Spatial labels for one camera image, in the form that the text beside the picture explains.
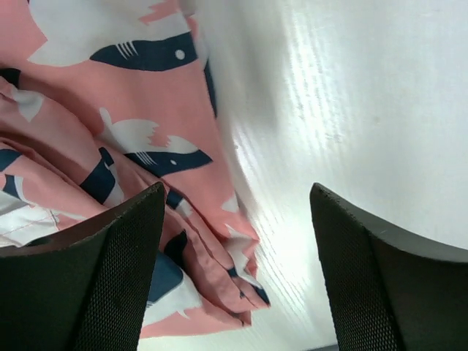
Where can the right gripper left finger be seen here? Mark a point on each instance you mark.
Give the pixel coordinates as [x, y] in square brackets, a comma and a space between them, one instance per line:
[86, 287]

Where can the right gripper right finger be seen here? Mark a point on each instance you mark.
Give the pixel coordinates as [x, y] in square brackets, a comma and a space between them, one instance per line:
[388, 288]

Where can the pink shark print shorts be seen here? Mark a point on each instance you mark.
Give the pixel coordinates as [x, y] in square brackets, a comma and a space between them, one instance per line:
[100, 100]

